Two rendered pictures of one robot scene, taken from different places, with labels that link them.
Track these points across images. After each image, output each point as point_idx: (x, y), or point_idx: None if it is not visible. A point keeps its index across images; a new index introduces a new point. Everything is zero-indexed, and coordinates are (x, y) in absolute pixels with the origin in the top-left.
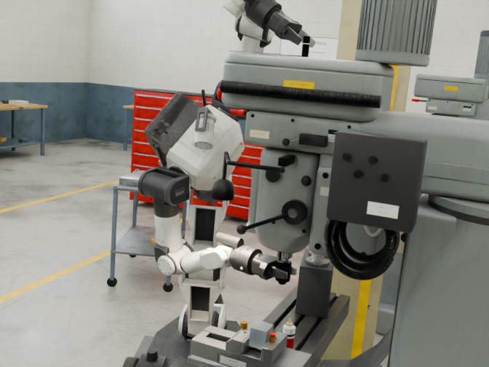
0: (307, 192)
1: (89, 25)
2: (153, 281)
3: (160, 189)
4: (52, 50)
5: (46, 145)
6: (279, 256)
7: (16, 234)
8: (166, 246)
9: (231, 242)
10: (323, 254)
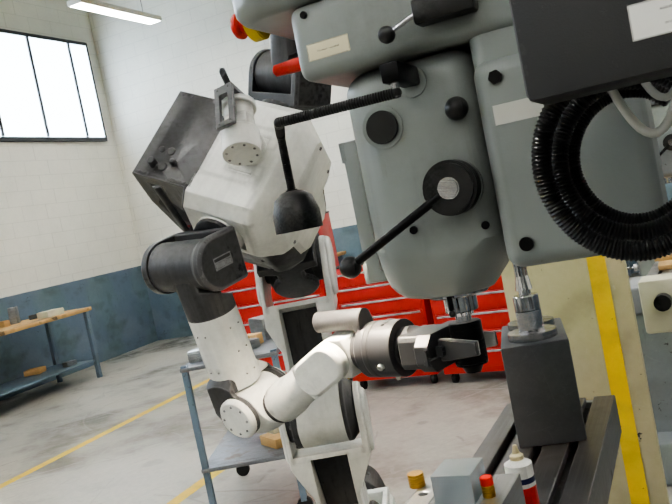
0: (467, 137)
1: (125, 190)
2: (281, 502)
3: (182, 264)
4: (84, 234)
5: (104, 364)
6: (450, 307)
7: (67, 490)
8: (228, 379)
9: (345, 323)
10: (545, 258)
